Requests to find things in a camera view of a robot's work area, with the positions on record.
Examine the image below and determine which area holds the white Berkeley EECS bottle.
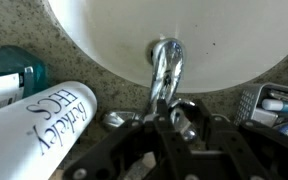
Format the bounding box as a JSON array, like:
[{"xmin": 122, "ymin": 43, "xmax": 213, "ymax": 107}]
[{"xmin": 0, "ymin": 80, "xmax": 98, "ymax": 180}]

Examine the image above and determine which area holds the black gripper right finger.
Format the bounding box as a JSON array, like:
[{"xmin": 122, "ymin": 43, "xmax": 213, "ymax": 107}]
[{"xmin": 195, "ymin": 99, "xmax": 288, "ymax": 180}]

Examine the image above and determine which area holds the white oval sink basin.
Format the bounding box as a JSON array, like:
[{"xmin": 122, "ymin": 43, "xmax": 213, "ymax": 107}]
[{"xmin": 46, "ymin": 0, "xmax": 288, "ymax": 94}]

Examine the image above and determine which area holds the chrome faucet handle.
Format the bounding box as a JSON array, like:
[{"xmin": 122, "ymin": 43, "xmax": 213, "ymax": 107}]
[
  {"xmin": 100, "ymin": 110, "xmax": 143, "ymax": 132},
  {"xmin": 168, "ymin": 98, "xmax": 200, "ymax": 144}
]

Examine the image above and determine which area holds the small white box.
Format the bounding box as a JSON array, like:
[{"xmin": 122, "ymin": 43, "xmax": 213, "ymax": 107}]
[{"xmin": 250, "ymin": 107, "xmax": 280, "ymax": 128}]

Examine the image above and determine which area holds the silver flat packet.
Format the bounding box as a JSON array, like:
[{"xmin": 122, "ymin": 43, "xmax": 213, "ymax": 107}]
[{"xmin": 267, "ymin": 88, "xmax": 288, "ymax": 107}]

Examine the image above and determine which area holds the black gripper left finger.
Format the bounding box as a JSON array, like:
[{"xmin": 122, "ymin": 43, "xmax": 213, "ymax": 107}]
[{"xmin": 63, "ymin": 99, "xmax": 198, "ymax": 180}]

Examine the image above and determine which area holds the teal mouthwash bottle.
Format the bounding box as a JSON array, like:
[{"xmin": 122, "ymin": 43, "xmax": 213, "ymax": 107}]
[{"xmin": 0, "ymin": 45, "xmax": 48, "ymax": 116}]

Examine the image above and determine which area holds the grey mesh basket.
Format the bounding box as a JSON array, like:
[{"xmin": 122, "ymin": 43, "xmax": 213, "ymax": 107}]
[{"xmin": 233, "ymin": 83, "xmax": 288, "ymax": 143}]

